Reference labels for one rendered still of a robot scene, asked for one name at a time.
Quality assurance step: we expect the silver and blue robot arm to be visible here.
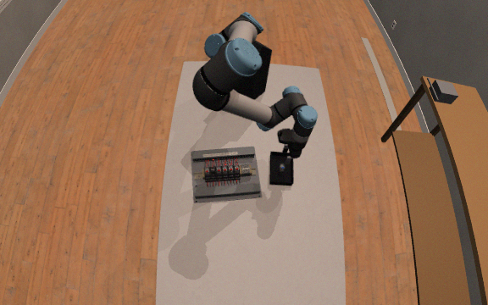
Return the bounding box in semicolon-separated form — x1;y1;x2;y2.
192;12;318;137

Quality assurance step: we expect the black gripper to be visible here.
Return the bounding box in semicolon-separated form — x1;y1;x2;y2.
277;128;311;164

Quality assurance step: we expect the grey relay panel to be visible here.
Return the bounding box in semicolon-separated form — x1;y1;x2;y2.
191;147;262;203

